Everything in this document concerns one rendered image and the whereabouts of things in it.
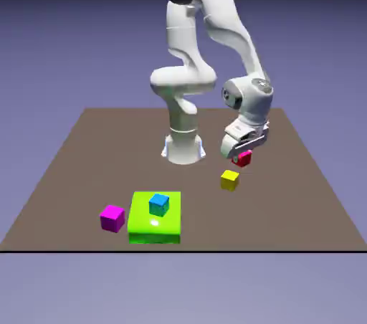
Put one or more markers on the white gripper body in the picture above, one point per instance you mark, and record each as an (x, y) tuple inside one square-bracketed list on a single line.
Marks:
[(229, 144)]

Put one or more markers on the small red cube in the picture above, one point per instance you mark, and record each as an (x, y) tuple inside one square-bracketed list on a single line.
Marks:
[(243, 158)]

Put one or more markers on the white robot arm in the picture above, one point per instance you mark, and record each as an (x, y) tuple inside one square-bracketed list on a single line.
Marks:
[(183, 43)]

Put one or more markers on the small yellow cube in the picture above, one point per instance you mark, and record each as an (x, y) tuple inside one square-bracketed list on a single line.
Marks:
[(229, 180)]

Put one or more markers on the small blue cube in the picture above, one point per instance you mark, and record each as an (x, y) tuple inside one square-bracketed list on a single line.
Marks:
[(159, 205)]

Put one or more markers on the small magenta cube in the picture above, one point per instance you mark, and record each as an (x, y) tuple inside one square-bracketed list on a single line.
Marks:
[(112, 218)]

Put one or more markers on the large green box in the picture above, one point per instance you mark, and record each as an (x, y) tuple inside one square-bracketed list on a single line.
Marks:
[(154, 226)]

